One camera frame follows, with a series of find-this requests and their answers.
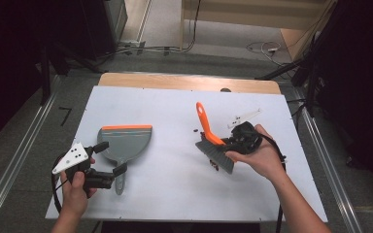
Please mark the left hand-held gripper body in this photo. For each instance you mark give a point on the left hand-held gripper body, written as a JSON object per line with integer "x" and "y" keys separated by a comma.
{"x": 73, "y": 158}

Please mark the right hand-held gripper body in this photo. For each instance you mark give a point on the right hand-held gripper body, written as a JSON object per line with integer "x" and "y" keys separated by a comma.
{"x": 247, "y": 137}

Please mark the grey dustpan with orange lip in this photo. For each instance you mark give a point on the grey dustpan with orange lip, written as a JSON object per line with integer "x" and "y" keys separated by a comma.
{"x": 126, "y": 144}

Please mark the person's right hand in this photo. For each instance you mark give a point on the person's right hand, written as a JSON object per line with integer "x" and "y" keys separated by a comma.
{"x": 267, "y": 158}

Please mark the person's left hand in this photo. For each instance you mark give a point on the person's left hand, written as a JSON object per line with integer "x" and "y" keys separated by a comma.
{"x": 74, "y": 200}

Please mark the white table board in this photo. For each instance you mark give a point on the white table board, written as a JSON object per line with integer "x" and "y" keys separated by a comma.
{"x": 168, "y": 110}

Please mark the wooden table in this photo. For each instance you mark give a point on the wooden table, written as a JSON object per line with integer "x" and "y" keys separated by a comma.
{"x": 175, "y": 81}

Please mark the black stand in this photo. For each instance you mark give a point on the black stand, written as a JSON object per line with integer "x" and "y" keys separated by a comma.
{"x": 304, "y": 71}
{"x": 45, "y": 77}

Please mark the dark cabinet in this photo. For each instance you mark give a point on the dark cabinet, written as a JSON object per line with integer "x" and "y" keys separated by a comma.
{"x": 103, "y": 26}

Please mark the light wooden furniture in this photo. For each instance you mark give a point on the light wooden furniture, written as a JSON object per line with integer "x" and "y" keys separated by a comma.
{"x": 255, "y": 16}

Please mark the metal floor rail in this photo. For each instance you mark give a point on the metal floor rail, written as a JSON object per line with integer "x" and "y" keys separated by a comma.
{"x": 333, "y": 181}
{"x": 22, "y": 149}

